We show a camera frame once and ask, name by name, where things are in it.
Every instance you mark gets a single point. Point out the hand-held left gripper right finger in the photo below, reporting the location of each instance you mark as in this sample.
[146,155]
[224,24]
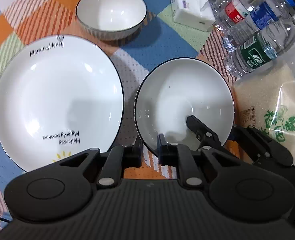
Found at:
[163,155]

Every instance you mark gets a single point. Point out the white black-rimmed plate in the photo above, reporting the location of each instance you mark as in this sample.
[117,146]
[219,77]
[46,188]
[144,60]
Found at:
[57,100]

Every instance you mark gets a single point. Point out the white black-rimmed bowl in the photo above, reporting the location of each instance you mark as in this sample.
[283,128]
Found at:
[177,92]
[111,10]

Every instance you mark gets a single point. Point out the white tissue pack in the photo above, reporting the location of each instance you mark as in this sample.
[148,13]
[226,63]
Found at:
[190,7]

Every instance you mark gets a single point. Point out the red label water bottle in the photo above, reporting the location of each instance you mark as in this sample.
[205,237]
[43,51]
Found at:
[235,12]

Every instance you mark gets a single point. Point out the clear bag of rice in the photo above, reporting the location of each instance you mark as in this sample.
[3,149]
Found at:
[270,95]

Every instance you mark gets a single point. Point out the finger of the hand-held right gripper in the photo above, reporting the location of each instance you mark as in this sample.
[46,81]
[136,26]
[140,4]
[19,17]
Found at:
[200,128]
[267,147]

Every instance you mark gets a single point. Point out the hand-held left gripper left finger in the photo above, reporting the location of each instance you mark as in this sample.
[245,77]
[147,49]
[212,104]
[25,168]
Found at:
[135,155]

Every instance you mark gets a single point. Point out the blue label water bottle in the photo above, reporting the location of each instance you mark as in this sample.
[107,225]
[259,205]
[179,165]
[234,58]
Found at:
[265,17]

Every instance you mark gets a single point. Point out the green label water bottle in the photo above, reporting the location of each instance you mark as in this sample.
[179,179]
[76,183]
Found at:
[255,53]

